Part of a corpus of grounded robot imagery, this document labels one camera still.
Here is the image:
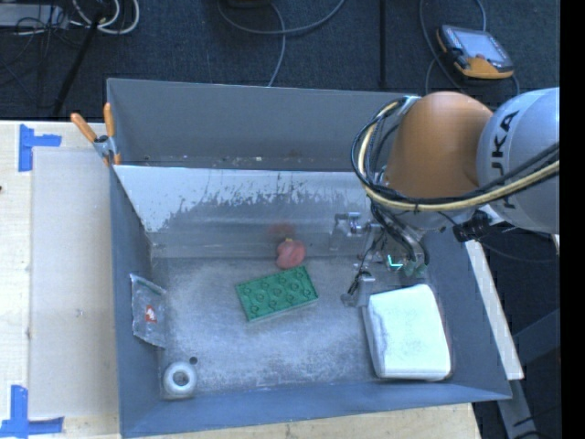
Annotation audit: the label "red toy fruit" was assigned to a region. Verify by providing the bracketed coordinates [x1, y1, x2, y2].
[275, 238, 306, 271]

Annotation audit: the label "grey metal bin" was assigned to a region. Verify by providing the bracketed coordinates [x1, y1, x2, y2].
[105, 78, 514, 439]

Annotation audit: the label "white box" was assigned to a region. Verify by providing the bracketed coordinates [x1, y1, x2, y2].
[362, 283, 453, 381]

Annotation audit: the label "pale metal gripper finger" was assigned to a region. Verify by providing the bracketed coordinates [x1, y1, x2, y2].
[329, 211, 370, 252]
[340, 270, 377, 309]

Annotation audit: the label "black cylinder on white bracket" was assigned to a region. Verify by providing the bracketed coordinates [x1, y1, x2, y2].
[452, 209, 504, 244]

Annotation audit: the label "clear plastic packet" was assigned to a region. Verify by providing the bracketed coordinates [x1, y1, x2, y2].
[129, 272, 168, 349]

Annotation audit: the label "white ring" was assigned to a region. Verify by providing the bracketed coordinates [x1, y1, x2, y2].
[161, 359, 199, 401]

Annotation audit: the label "pale wood flat board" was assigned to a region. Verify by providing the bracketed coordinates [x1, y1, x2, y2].
[27, 145, 121, 423]

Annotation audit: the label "dark green flat block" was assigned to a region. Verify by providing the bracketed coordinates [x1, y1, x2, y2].
[234, 265, 320, 324]

